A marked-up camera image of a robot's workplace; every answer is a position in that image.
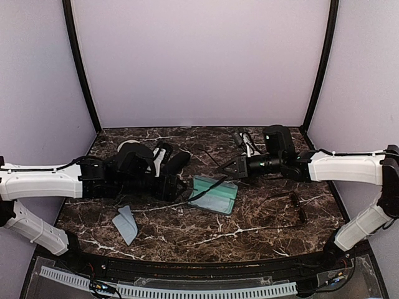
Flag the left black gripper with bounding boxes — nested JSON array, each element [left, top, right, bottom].
[[116, 171, 187, 201]]

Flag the black glasses case cream lining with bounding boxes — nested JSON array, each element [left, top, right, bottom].
[[161, 151, 191, 175]]

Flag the grey glasses case green lining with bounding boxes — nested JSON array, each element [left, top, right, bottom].
[[188, 175, 238, 216]]

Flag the black aviator sunglasses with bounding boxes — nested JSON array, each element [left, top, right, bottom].
[[188, 147, 228, 202]]

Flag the blue cleaning cloth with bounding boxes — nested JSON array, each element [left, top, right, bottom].
[[112, 206, 138, 246], [190, 195, 232, 214]]

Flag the dark sunglasses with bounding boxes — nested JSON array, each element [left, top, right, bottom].
[[256, 191, 308, 230]]

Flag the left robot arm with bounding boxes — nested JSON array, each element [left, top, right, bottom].
[[1, 141, 190, 272]]

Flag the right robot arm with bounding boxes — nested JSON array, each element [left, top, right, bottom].
[[218, 125, 398, 270]]

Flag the cream paper cup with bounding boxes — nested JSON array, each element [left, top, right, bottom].
[[123, 140, 140, 144]]

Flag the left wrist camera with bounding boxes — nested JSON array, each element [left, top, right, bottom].
[[153, 141, 173, 177]]

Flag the black front rail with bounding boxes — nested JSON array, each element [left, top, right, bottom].
[[34, 241, 372, 281]]

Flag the white slotted cable duct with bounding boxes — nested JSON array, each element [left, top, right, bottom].
[[39, 266, 297, 298]]

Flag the right black frame post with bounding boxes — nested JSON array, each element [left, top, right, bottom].
[[301, 0, 340, 134]]

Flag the black frame post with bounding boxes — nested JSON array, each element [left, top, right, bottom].
[[62, 0, 102, 134], [301, 0, 340, 134]]

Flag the left black frame post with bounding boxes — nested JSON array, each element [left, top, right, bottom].
[[62, 0, 102, 134]]

